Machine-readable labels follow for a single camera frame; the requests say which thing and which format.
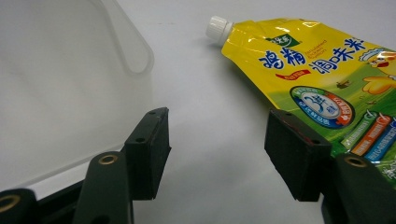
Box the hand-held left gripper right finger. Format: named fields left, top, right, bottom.
left=263, top=108, right=396, bottom=224

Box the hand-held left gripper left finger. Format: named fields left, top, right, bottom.
left=72, top=106, right=172, bottom=224

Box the yellow spout pouch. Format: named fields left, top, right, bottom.
left=205, top=15, right=396, bottom=183

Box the translucent white plastic container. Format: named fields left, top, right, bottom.
left=0, top=0, right=156, bottom=191

